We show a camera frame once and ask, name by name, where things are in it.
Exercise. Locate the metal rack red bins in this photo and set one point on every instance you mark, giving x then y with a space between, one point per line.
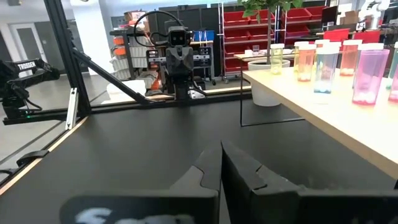
236 34
298 18

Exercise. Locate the blue storage bin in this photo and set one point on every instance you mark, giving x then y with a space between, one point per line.
203 35

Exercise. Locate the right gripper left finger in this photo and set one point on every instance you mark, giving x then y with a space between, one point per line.
205 174

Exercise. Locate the green leafy plant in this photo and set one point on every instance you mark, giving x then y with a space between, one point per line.
264 6

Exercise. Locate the grey door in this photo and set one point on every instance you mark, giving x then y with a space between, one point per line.
29 46

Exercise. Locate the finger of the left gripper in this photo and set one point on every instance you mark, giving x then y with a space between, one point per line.
186 60
173 60

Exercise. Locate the black Trossen-labelled robot arm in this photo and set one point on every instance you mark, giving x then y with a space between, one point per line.
12 90

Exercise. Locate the black plastic frame clamp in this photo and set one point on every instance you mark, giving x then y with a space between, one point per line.
31 157

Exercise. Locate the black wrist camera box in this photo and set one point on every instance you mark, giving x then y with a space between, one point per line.
179 36

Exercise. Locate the wooden shelf black metal legs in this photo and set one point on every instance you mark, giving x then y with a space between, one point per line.
342 118

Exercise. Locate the white plant pot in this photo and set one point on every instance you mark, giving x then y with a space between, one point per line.
264 93

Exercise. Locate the brown cardboard box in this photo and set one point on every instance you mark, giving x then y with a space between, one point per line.
135 16
349 18

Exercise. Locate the black equipment cart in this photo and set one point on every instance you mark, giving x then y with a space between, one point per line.
205 71

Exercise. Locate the wooden table edge strip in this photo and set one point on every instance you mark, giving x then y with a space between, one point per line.
62 137

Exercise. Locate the red box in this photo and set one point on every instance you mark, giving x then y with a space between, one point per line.
367 36
337 35

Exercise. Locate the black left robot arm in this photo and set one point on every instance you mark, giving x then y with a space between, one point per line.
182 88

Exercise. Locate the white metal frame bracket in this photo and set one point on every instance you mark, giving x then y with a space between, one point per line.
71 109

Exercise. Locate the white small robot arm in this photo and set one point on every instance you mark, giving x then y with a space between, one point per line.
374 12

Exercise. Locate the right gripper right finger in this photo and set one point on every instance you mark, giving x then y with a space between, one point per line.
248 193

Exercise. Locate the small black screen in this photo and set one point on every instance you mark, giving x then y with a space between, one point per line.
329 15

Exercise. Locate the wooden background table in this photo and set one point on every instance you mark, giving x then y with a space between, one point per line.
248 56

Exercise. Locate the black rack white orange spools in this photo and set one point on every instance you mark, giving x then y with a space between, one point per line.
130 53

